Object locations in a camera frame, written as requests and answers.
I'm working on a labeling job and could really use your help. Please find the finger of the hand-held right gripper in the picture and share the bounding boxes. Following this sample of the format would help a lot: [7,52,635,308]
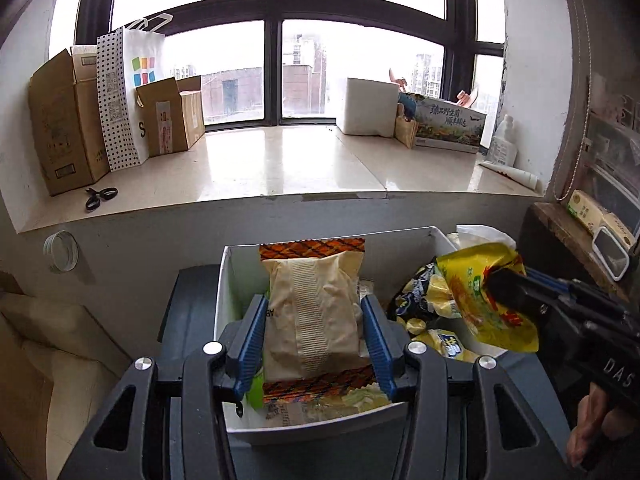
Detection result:
[484,267,556,318]
[522,266,576,293]

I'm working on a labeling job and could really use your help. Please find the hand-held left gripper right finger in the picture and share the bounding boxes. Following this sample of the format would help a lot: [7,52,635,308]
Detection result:
[360,294,571,480]

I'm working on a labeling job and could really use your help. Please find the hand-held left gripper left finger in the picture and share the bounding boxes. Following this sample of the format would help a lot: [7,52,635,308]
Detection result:
[57,294,268,480]

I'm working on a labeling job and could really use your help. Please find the bright yellow snack packet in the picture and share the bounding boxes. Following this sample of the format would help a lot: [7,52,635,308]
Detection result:
[435,242,541,353]

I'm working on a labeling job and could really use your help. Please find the beige packet with orange ends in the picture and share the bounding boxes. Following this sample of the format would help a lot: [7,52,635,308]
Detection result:
[258,236,381,406]

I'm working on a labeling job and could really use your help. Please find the olive yellow potato stick packet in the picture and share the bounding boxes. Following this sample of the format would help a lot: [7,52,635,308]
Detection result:
[417,329,481,363]
[395,262,461,333]

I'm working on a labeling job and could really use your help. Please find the white cardboard box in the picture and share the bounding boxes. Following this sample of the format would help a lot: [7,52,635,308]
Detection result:
[214,226,461,447]

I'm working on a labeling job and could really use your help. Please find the person's right hand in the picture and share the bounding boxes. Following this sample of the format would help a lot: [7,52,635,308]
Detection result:
[566,382,633,468]

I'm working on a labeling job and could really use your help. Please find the small green snack packet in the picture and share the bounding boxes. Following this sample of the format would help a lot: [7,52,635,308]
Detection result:
[247,367,266,408]

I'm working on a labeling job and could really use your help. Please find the wooden shelf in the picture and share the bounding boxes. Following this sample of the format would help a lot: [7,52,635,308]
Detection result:
[530,201,631,301]

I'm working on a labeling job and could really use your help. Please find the pale yellow snack packet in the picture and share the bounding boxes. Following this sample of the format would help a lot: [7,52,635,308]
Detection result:
[320,390,396,416]

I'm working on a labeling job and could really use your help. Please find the dark grey plastic stand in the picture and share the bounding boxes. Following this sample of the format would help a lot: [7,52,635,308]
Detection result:
[157,265,571,480]

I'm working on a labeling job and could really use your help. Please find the clear container with white rim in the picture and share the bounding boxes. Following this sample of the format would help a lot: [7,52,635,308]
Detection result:
[591,226,631,282]

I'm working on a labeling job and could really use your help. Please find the yellow beige tissue pack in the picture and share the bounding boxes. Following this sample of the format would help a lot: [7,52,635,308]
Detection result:
[566,189,636,250]

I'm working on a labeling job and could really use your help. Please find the beige printed snack packet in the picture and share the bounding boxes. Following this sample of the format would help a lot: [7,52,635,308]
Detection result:
[264,400,331,428]

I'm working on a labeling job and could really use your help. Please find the white tube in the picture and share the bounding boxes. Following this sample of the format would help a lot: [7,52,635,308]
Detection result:
[477,160,543,191]

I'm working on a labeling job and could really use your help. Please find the clear plastic drawer unit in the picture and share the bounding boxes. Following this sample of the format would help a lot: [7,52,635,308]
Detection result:
[585,75,640,241]

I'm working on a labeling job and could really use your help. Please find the white plastic bottle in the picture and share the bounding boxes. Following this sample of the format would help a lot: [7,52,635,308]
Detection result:
[487,114,518,167]

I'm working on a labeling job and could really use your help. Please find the long landscape printed box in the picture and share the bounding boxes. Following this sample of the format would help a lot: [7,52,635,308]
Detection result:
[412,94,488,154]

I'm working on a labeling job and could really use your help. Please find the beige marble window sill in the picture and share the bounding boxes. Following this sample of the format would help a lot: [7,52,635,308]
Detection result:
[10,122,546,235]

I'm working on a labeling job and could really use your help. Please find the small brown paper bag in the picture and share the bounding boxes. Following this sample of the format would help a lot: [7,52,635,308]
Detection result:
[394,92,420,150]

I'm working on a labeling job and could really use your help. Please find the clear round plastic disc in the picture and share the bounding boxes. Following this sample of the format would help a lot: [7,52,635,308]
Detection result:
[42,230,80,273]

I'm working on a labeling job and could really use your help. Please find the black scissors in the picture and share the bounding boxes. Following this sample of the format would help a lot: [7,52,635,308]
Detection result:
[84,186,119,212]

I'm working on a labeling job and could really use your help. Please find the white foam box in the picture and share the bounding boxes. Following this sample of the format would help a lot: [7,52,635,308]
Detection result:
[336,77,401,137]

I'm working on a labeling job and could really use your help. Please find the open brown cardboard box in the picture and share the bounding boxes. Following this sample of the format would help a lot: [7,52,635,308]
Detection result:
[135,76,207,157]

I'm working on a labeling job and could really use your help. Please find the polka dot paper bag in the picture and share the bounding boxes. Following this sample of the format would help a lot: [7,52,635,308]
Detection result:
[96,30,148,172]

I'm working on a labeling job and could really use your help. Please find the tall brown cardboard box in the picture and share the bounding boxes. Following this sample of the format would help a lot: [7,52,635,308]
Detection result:
[27,45,111,197]

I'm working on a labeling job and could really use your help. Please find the white bag with coloured squares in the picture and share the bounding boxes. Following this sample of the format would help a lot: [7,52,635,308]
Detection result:
[120,14,175,158]

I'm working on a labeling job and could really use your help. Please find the beaded blind cord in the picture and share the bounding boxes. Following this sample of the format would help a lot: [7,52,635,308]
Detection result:
[552,0,596,203]

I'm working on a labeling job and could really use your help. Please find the black window frame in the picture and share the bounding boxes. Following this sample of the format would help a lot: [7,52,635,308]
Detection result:
[75,0,506,128]

